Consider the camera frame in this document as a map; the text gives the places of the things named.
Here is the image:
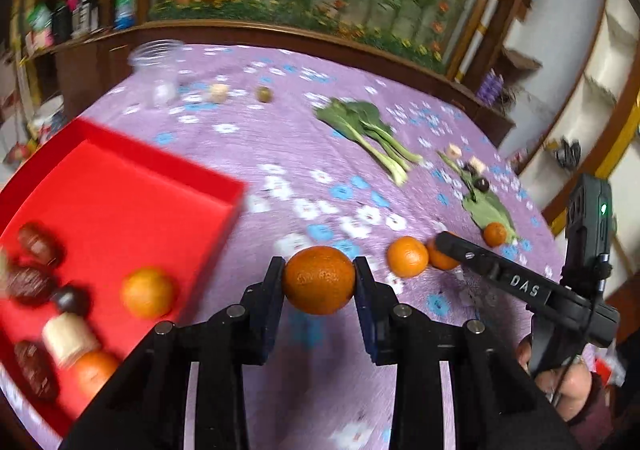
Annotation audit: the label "red shallow box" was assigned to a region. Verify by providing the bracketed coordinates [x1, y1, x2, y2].
[0, 117, 248, 438]

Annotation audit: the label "clear plastic cup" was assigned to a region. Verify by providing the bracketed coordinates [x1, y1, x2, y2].
[128, 39, 184, 108]

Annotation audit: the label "beige cake block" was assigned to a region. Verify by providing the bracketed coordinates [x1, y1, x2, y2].
[41, 312, 100, 369]

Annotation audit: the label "small beige piece by cup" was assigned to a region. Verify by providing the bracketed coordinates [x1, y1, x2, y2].
[208, 84, 229, 104]

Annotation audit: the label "purple bottles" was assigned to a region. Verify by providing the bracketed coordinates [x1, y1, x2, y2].
[476, 69, 503, 106]

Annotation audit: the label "green water bottle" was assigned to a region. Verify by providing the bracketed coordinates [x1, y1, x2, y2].
[114, 0, 137, 30]

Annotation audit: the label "dark plum on leaf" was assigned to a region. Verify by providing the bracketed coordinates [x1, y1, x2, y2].
[473, 177, 490, 193]

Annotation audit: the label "dark plum front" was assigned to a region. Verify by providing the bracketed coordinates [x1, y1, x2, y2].
[50, 285, 89, 317]

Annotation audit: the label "bok choy stalk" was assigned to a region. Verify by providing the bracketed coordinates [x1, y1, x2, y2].
[314, 98, 423, 187]

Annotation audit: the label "small green olive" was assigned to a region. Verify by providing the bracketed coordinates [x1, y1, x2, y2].
[256, 86, 273, 103]

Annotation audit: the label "small beige piece right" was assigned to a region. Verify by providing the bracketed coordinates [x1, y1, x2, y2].
[446, 143, 462, 159]

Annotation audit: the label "red date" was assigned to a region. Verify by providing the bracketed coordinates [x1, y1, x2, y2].
[17, 223, 58, 266]
[14, 340, 58, 401]
[6, 266, 54, 303]

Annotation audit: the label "orange mandarin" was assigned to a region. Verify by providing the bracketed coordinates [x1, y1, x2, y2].
[282, 246, 356, 315]
[386, 236, 428, 279]
[483, 222, 508, 248]
[426, 236, 460, 271]
[120, 268, 174, 320]
[72, 350, 119, 399]

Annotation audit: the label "purple floral tablecloth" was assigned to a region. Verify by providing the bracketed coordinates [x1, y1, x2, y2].
[85, 44, 564, 449]

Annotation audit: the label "black thermos flask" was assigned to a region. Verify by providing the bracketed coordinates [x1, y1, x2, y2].
[70, 0, 99, 38]

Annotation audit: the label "green snack bag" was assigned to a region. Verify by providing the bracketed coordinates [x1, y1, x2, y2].
[27, 3, 53, 50]

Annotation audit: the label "wooden cabinet counter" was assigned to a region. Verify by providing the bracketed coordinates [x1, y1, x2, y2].
[19, 18, 516, 145]

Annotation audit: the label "dark plum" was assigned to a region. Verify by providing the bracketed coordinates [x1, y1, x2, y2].
[50, 285, 89, 317]
[473, 177, 490, 193]

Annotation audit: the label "green leaf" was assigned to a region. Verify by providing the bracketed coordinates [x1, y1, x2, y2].
[438, 152, 520, 244]

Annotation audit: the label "orange mandarin on leaf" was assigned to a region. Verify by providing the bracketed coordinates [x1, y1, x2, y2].
[483, 222, 508, 248]

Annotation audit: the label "red date front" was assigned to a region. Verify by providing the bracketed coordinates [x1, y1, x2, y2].
[14, 340, 58, 401]

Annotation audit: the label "small white piece right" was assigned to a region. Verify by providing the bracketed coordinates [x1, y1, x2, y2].
[469, 156, 486, 176]

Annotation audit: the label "right hand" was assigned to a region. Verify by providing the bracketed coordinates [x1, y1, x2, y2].
[534, 356, 592, 422]

